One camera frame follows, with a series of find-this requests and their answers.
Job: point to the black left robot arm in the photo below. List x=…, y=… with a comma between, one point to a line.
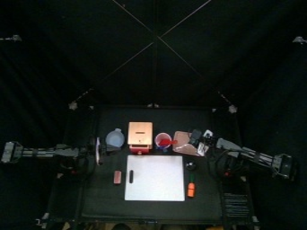
x=40, y=152

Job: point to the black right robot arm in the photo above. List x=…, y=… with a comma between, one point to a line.
x=255, y=157

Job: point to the blue toy knife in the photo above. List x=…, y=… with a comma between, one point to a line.
x=160, y=147

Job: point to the grey bowl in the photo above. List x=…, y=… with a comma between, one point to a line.
x=115, y=139

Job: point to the small steel measuring cup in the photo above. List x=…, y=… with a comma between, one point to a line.
x=191, y=165

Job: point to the red toy spatula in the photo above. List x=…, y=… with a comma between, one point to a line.
x=169, y=142

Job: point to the red and white nigiri toy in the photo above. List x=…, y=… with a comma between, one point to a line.
x=117, y=177

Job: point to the red plastic cup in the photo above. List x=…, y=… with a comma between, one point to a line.
x=160, y=138

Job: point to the wooden box with red drawer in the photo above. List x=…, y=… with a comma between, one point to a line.
x=140, y=133

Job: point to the orange toy carrot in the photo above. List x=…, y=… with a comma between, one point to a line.
x=191, y=189

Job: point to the black label with white text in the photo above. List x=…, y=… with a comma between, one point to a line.
x=235, y=206

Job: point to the black backdrop cloth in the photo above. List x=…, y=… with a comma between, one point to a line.
x=80, y=45

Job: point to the metal pole foot bracket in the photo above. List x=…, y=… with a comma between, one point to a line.
x=152, y=105

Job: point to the grey metal frame pole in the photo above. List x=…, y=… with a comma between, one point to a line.
x=155, y=75

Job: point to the grey frame fitting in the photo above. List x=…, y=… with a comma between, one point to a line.
x=299, y=39
x=14, y=38

